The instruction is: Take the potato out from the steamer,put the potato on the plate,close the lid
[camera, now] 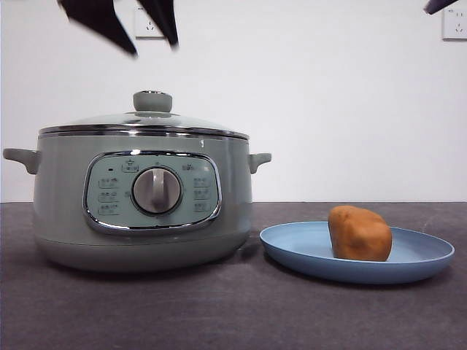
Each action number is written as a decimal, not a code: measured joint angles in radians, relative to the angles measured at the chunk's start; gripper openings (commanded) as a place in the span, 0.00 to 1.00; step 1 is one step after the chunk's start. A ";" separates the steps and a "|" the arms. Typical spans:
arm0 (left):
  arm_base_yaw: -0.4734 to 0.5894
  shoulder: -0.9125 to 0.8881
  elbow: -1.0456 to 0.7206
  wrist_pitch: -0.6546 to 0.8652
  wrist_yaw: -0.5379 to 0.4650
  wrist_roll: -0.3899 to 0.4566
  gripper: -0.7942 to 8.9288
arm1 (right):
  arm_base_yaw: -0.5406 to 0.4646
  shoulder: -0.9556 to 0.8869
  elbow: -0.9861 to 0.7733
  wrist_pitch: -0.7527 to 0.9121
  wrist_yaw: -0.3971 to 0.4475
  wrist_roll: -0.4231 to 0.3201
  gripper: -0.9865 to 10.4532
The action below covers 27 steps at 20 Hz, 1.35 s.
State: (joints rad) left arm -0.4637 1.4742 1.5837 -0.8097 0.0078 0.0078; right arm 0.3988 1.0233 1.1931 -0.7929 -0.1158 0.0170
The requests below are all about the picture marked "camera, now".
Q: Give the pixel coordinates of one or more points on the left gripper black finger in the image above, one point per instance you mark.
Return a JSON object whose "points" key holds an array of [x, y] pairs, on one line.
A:
{"points": [[98, 18], [162, 16]]}

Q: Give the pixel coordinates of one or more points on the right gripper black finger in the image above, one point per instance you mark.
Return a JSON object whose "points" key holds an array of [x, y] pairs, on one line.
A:
{"points": [[439, 5]]}

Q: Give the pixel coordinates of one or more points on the glass lid with green knob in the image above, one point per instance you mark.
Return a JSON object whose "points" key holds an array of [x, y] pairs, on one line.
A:
{"points": [[152, 101]]}

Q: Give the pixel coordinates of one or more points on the brown potato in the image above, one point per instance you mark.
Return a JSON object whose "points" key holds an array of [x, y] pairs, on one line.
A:
{"points": [[359, 235]]}

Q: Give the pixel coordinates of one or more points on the pale green electric steamer pot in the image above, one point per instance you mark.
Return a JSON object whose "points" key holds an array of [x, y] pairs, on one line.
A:
{"points": [[58, 189]]}

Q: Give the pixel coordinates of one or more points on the blue round plate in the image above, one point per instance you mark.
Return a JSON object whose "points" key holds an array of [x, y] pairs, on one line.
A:
{"points": [[292, 251]]}

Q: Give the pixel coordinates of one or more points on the white wall socket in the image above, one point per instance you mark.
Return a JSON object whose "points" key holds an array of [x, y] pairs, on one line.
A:
{"points": [[456, 27], [153, 31]]}

